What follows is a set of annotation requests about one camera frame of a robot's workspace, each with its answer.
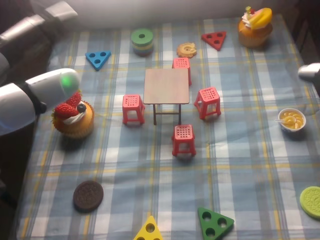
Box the red stool back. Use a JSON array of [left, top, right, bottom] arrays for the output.
[[171, 57, 193, 87]]

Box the green triangle block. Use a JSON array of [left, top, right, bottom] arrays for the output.
[[197, 206, 235, 240]]

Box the yellow triangle block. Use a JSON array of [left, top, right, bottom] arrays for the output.
[[133, 215, 164, 240]]

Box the blue triangle block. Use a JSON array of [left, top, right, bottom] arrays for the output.
[[84, 50, 112, 72]]

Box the strawberry toy cupcake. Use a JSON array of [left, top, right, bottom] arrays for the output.
[[51, 91, 95, 139]]

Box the red stool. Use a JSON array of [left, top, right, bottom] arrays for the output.
[[171, 57, 193, 87], [121, 94, 146, 126], [171, 124, 197, 158], [193, 86, 222, 120]]

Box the tan swirl toy cookie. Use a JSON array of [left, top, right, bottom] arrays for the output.
[[176, 42, 198, 59]]

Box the red stool front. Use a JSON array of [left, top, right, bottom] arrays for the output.
[[171, 124, 197, 158]]

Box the green wooden ring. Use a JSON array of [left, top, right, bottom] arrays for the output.
[[130, 28, 154, 47]]

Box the white bowl with fruit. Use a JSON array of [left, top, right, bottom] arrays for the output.
[[277, 107, 307, 133]]

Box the blue plaid tablecloth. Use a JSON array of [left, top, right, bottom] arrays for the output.
[[14, 14, 320, 240]]

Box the orange fruit toy cupcake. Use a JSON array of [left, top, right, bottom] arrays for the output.
[[237, 6, 274, 49]]

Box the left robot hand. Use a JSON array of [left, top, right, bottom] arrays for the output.
[[0, 0, 79, 51]]

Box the small brown toy table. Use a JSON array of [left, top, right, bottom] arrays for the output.
[[143, 68, 190, 126]]

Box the blue wooden ring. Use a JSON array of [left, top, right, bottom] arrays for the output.
[[132, 46, 154, 57]]

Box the red triangle block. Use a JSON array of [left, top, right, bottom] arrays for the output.
[[201, 30, 228, 52]]

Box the green sandwich toy cookie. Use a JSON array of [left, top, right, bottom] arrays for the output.
[[299, 186, 320, 221]]

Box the chocolate sandwich toy cookie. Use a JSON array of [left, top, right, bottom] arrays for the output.
[[72, 180, 105, 213]]

